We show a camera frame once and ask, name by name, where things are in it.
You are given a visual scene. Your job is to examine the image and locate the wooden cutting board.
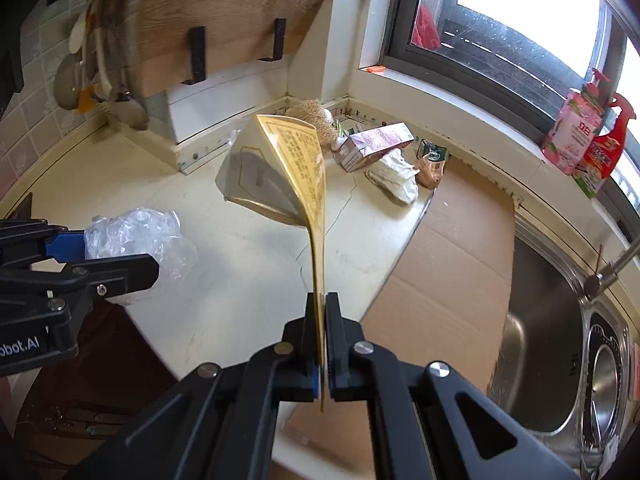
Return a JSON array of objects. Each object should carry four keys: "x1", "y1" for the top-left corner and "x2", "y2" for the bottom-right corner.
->
[{"x1": 126, "y1": 0, "x2": 324, "y2": 98}]

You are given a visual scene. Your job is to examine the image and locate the stainless steel sink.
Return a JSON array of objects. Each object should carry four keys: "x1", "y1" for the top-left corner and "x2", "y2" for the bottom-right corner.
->
[{"x1": 487, "y1": 217, "x2": 630, "y2": 479}]

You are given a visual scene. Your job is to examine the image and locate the green brown drink carton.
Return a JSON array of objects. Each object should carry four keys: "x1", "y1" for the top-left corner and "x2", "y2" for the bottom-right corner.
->
[{"x1": 414, "y1": 139, "x2": 448, "y2": 190}]

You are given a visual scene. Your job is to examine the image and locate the red spray bottle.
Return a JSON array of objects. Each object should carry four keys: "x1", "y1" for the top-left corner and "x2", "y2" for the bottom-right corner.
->
[{"x1": 573, "y1": 92, "x2": 637, "y2": 200}]

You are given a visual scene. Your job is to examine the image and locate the sink faucet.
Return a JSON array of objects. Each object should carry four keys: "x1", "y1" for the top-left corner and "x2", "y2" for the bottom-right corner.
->
[{"x1": 582, "y1": 237, "x2": 640, "y2": 301}]

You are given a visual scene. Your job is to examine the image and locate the black window frame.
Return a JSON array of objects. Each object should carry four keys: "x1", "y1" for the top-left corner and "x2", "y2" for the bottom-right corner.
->
[{"x1": 382, "y1": 0, "x2": 640, "y2": 241}]

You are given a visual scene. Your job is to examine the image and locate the pink soap refill pouch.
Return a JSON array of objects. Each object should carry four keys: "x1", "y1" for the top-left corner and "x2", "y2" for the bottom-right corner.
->
[{"x1": 541, "y1": 68, "x2": 610, "y2": 174}]

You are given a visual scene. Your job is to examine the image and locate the white paper bag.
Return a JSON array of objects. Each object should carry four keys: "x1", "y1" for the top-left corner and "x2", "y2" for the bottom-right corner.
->
[{"x1": 364, "y1": 148, "x2": 419, "y2": 205}]

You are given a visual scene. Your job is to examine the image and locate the yellow paper bag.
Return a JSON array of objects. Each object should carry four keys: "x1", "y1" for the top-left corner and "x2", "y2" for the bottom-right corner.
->
[{"x1": 215, "y1": 114, "x2": 326, "y2": 401}]

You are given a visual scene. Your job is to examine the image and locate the pink milk carton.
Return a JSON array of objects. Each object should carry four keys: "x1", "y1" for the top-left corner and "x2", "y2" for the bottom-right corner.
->
[{"x1": 334, "y1": 122, "x2": 414, "y2": 172}]

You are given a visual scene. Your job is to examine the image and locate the hanging kitchen utensils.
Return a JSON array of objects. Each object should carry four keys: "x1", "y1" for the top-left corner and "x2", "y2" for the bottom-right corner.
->
[{"x1": 53, "y1": 0, "x2": 149, "y2": 131}]

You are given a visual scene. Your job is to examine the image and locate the loofah scrub sponge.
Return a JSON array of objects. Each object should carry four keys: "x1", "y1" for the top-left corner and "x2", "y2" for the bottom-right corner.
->
[{"x1": 285, "y1": 100, "x2": 337, "y2": 148}]

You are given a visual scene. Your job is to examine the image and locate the brown cardboard sheet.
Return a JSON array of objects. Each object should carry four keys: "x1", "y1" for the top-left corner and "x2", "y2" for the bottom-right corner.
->
[{"x1": 282, "y1": 156, "x2": 516, "y2": 480}]

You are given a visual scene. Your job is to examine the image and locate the clear plastic bag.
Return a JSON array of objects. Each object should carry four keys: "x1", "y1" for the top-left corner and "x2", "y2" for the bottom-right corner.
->
[{"x1": 84, "y1": 207, "x2": 198, "y2": 307}]

